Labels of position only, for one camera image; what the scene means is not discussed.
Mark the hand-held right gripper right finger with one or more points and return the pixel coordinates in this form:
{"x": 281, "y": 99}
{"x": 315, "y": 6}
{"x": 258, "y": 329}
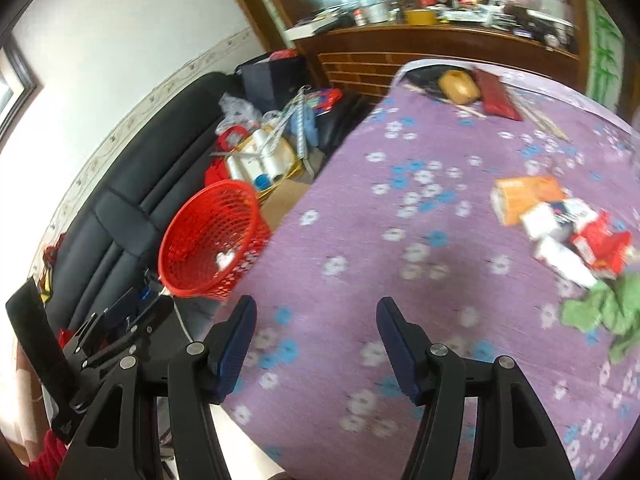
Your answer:
{"x": 395, "y": 345}

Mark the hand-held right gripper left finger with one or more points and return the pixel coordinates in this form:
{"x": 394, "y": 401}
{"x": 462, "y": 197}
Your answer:
{"x": 235, "y": 345}

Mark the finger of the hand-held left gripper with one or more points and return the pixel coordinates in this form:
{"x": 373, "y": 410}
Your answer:
{"x": 120, "y": 307}
{"x": 145, "y": 327}

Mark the red plastic basket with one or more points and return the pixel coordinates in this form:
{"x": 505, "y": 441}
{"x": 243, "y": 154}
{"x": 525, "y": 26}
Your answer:
{"x": 200, "y": 230}

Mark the orange medicine box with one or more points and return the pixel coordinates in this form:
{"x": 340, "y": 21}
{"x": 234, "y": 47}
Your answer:
{"x": 527, "y": 197}

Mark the red white wipes packet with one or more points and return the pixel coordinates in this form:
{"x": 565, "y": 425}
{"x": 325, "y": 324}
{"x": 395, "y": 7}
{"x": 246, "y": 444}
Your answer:
{"x": 600, "y": 242}

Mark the red yellow cloth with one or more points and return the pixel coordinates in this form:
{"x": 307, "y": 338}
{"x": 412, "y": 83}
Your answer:
{"x": 54, "y": 265}

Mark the white crumpled wrapper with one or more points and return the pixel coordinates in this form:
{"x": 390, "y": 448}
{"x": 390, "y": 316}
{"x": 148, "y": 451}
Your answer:
{"x": 226, "y": 260}

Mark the black leather sofa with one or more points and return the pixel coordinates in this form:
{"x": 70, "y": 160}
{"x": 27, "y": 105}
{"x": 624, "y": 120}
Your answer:
{"x": 125, "y": 160}

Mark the brown cardboard sheet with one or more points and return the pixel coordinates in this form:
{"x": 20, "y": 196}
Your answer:
{"x": 285, "y": 202}

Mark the white plastic film roll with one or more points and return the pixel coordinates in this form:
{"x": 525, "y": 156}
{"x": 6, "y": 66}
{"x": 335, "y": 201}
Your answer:
{"x": 274, "y": 170}
{"x": 245, "y": 169}
{"x": 261, "y": 142}

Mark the blue white tissue pack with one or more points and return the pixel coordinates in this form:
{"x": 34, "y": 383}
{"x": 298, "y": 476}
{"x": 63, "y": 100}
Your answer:
{"x": 562, "y": 260}

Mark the small white dark printed carton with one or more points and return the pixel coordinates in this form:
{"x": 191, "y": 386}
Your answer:
{"x": 540, "y": 220}

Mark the green towel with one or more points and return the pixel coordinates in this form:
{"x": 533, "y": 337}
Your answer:
{"x": 600, "y": 310}

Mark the clear plastic bag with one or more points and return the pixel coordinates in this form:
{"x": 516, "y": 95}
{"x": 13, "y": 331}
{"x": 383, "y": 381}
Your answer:
{"x": 240, "y": 112}

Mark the blue cloth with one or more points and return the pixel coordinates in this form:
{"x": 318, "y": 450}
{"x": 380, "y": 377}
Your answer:
{"x": 311, "y": 127}

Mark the dark framed window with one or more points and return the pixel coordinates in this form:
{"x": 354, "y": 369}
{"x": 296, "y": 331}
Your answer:
{"x": 17, "y": 90}

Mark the red printed plastic bag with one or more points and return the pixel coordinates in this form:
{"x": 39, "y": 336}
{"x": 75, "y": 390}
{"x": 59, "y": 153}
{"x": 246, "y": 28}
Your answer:
{"x": 325, "y": 100}

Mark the dark blue paper bag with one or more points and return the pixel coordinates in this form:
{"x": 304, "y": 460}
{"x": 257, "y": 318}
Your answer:
{"x": 272, "y": 82}

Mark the yellow tape roll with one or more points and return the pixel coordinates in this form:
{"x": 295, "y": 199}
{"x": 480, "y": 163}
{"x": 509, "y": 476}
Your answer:
{"x": 460, "y": 87}

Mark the black flat item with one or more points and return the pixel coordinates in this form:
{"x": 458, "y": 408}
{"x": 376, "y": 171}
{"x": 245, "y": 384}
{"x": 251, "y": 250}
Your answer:
{"x": 425, "y": 80}

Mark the dark red packet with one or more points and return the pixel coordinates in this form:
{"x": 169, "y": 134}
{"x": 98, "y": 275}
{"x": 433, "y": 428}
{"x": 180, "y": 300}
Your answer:
{"x": 497, "y": 95}

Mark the paper wrapped chopsticks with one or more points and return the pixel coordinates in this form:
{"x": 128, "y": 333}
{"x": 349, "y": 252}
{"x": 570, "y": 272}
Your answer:
{"x": 542, "y": 117}

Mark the wooden counter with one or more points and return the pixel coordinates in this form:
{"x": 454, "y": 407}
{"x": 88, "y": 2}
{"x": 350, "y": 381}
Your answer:
{"x": 360, "y": 65}

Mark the yellow round tin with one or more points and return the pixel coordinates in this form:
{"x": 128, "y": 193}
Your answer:
{"x": 419, "y": 17}

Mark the white flat box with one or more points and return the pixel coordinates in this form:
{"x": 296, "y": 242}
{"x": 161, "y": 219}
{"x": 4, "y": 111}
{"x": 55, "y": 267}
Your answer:
{"x": 315, "y": 22}

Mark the metal pot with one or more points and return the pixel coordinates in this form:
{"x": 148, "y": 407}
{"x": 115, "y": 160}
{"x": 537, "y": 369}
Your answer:
{"x": 372, "y": 12}

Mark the assorted clutter pile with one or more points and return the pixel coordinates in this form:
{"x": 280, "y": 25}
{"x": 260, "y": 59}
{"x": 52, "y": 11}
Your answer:
{"x": 500, "y": 15}

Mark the green bamboo wall decal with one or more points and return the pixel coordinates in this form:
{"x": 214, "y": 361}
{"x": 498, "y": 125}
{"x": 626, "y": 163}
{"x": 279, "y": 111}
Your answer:
{"x": 607, "y": 55}

